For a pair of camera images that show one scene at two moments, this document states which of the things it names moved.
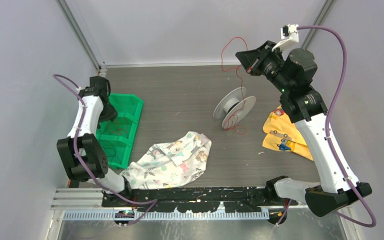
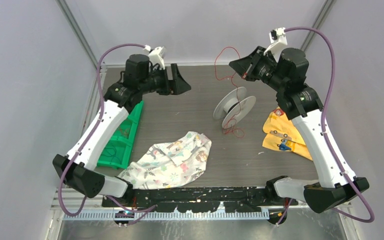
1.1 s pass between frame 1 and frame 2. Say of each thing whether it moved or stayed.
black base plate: stayed
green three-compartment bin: stayed
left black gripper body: moved
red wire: moved
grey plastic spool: stayed
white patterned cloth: stayed
